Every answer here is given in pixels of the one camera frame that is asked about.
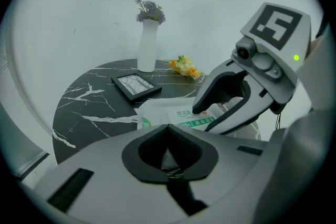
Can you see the black picture frame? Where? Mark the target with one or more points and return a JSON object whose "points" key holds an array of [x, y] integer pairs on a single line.
{"points": [[136, 87]]}

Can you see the purple flower bouquet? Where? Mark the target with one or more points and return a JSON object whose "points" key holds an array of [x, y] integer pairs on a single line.
{"points": [[151, 11]]}

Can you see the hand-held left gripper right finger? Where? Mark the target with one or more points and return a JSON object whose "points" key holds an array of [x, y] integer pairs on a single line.
{"points": [[225, 170]]}

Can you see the tall white vase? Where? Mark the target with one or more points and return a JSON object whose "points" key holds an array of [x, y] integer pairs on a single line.
{"points": [[147, 47]]}

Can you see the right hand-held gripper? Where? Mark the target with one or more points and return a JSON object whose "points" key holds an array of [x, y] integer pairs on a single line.
{"points": [[278, 42]]}

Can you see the yellow and orange flower bunch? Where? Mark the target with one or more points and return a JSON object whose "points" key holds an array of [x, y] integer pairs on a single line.
{"points": [[185, 65]]}

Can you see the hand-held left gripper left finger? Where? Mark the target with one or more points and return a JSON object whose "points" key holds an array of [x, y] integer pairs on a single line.
{"points": [[105, 181]]}

